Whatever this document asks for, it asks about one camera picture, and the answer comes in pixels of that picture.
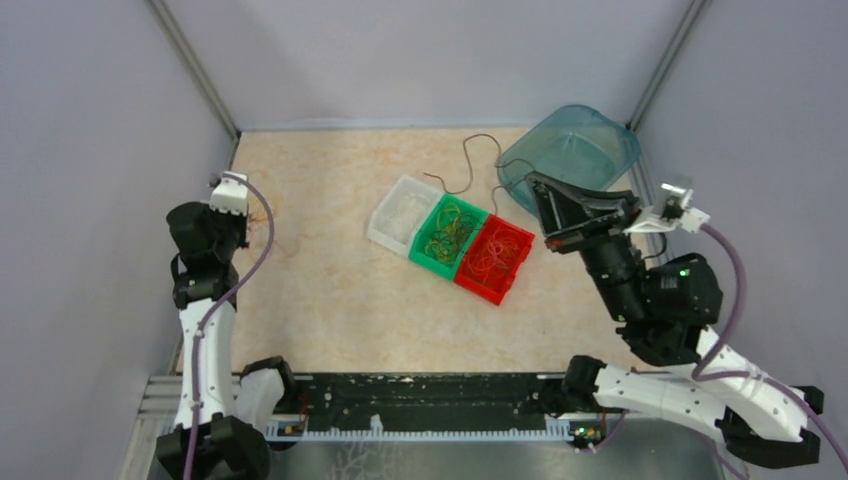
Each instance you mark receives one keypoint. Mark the teal transparent tub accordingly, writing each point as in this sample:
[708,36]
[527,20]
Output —
[575,144]

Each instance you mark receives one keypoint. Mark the green plastic bin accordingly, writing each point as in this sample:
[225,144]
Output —
[446,235]

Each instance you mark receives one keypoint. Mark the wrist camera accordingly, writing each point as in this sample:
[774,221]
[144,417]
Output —
[673,211]
[230,195]

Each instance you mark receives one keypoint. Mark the red plastic bin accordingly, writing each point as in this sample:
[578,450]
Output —
[489,267]

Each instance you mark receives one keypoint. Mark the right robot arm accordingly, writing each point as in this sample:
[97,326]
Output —
[666,315]

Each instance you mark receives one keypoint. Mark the white plastic bin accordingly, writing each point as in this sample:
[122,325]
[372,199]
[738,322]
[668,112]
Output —
[399,216]

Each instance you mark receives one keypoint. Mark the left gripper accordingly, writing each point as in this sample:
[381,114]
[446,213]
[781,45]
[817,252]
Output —
[240,219]

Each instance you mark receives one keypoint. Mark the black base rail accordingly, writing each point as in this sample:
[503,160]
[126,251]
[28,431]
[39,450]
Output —
[430,402]

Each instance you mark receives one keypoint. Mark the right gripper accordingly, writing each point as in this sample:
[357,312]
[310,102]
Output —
[573,219]

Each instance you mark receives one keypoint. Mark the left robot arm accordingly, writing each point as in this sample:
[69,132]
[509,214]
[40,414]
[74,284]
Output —
[221,420]

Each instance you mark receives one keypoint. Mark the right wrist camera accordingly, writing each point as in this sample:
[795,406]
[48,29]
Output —
[673,211]

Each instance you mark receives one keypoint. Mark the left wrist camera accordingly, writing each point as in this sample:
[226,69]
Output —
[230,195]

